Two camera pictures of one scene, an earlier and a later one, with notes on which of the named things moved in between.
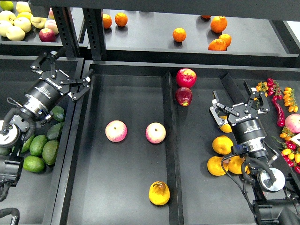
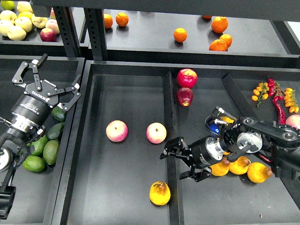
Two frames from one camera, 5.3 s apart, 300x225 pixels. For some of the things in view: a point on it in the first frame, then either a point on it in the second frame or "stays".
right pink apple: (155, 133) stays
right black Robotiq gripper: (244, 119) to (204, 152)
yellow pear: (159, 193) stays
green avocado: (37, 145) stays
